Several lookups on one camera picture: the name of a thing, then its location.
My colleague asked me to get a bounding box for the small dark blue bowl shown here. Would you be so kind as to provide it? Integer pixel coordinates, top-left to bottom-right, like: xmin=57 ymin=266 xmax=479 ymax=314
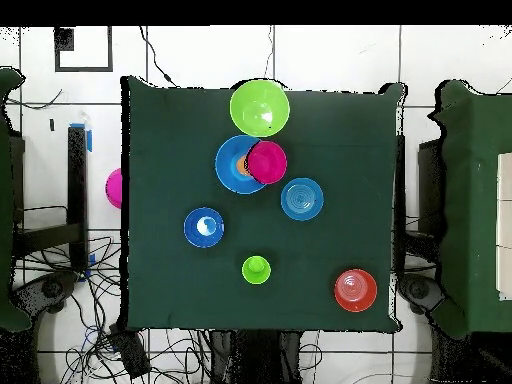
xmin=183 ymin=206 xmax=226 ymax=249

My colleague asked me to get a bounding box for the white box stack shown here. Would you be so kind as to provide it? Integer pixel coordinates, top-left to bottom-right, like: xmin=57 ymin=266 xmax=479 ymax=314
xmin=496 ymin=152 xmax=512 ymax=302

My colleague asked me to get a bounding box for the large green bowl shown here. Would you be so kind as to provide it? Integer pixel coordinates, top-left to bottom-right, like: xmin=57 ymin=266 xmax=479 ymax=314
xmin=229 ymin=78 xmax=291 ymax=138

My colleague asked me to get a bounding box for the large light blue bowl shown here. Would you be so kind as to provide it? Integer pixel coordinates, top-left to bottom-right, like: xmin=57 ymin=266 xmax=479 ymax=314
xmin=214 ymin=134 xmax=269 ymax=196

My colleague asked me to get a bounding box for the black pedestal leg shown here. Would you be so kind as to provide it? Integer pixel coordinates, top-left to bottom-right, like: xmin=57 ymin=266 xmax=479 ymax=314
xmin=11 ymin=271 xmax=78 ymax=317
xmin=399 ymin=271 xmax=446 ymax=317

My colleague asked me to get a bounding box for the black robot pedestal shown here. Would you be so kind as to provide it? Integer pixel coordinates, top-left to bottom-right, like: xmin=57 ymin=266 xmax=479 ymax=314
xmin=207 ymin=329 xmax=305 ymax=384

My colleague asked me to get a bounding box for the small pink bowl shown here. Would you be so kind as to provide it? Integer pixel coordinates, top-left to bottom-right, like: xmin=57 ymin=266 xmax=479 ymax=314
xmin=246 ymin=140 xmax=288 ymax=186

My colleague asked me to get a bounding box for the orange bowl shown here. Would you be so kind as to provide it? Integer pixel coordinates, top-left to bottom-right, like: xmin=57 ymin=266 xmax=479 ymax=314
xmin=334 ymin=268 xmax=378 ymax=313

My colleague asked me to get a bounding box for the neighbouring green table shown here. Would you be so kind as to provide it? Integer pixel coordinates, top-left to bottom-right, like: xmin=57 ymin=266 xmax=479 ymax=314
xmin=0 ymin=66 xmax=33 ymax=333
xmin=427 ymin=79 xmax=512 ymax=339

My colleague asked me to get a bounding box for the black square frame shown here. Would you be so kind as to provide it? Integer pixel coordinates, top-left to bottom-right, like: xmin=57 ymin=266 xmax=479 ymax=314
xmin=54 ymin=26 xmax=114 ymax=73

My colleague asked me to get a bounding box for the small light blue bowl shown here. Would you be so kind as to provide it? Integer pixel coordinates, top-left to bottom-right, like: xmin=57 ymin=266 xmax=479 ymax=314
xmin=280 ymin=177 xmax=325 ymax=222

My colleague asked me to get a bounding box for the black cable with plug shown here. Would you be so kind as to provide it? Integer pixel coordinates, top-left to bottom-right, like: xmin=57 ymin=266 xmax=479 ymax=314
xmin=139 ymin=26 xmax=178 ymax=88

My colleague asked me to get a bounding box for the black metal stand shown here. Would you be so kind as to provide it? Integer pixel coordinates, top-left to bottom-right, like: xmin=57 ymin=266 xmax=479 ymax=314
xmin=11 ymin=124 xmax=90 ymax=277

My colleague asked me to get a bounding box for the floor cable tangle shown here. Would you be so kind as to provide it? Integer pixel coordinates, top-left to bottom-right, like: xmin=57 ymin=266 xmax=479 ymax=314
xmin=59 ymin=235 xmax=211 ymax=384

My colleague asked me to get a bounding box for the orange cup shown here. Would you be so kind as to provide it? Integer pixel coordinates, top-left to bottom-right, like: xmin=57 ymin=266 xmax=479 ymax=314
xmin=235 ymin=153 xmax=252 ymax=177

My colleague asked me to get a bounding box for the green cup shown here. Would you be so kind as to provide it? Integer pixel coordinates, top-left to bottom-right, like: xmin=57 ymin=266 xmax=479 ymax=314
xmin=241 ymin=255 xmax=272 ymax=286

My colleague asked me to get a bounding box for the magenta bowl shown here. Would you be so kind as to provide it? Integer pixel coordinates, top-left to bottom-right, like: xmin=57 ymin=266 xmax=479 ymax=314
xmin=104 ymin=167 xmax=123 ymax=210

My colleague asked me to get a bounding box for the black power strip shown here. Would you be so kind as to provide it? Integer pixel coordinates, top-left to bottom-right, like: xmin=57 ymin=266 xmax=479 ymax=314
xmin=109 ymin=323 xmax=152 ymax=379

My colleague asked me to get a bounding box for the dark green table cloth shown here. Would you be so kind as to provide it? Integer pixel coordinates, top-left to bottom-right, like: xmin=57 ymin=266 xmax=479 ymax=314
xmin=120 ymin=75 xmax=405 ymax=335

